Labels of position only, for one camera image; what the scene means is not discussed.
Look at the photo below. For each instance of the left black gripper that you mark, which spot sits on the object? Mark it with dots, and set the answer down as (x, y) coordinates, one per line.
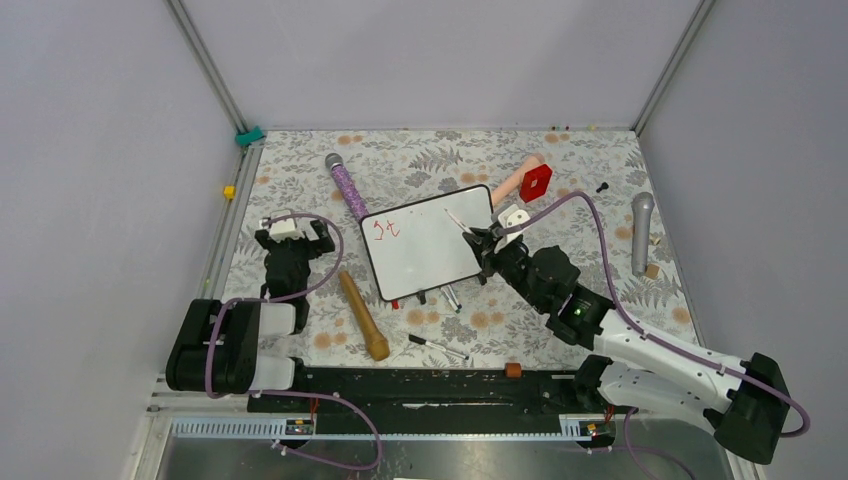
(315, 248)

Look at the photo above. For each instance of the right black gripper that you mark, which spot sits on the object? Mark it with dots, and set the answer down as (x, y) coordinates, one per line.
(481, 241)

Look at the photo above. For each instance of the white whiteboard black frame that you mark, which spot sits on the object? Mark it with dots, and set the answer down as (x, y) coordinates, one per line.
(415, 247)

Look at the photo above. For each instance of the red capped whiteboard marker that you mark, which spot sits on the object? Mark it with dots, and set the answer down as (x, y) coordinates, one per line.
(458, 222)

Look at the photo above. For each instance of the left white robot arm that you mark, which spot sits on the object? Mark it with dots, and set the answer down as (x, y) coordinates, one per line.
(217, 348)

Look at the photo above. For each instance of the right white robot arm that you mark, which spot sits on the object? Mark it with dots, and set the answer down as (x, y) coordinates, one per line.
(742, 403)

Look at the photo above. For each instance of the black capped marker by board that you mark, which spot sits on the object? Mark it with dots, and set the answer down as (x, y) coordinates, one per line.
(452, 298)

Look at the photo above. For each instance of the green capped marker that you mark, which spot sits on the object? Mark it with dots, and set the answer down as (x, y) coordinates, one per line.
(443, 292)

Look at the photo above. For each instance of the pink toy microphone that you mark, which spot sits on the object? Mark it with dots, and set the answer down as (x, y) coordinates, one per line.
(513, 181)

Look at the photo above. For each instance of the red square block with hole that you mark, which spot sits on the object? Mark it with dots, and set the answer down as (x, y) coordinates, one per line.
(535, 183)

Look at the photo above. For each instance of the purple glitter microphone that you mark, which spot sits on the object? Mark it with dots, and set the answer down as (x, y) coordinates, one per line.
(342, 178)

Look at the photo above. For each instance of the black capped marker front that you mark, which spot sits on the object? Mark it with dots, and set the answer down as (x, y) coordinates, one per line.
(444, 349)

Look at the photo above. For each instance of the small brown wooden cube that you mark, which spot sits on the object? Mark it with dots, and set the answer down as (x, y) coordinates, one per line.
(513, 370)

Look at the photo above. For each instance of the teal corner clip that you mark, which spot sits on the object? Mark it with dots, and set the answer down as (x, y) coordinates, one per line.
(246, 138)

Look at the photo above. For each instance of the silver grey microphone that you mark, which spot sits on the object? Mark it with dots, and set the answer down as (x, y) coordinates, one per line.
(642, 207)

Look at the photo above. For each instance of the small tan wooden block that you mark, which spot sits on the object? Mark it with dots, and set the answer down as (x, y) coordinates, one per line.
(652, 271)

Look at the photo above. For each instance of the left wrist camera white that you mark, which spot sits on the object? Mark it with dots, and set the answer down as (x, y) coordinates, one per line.
(281, 230)

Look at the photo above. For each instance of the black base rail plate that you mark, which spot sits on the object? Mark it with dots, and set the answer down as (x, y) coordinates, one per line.
(435, 401)

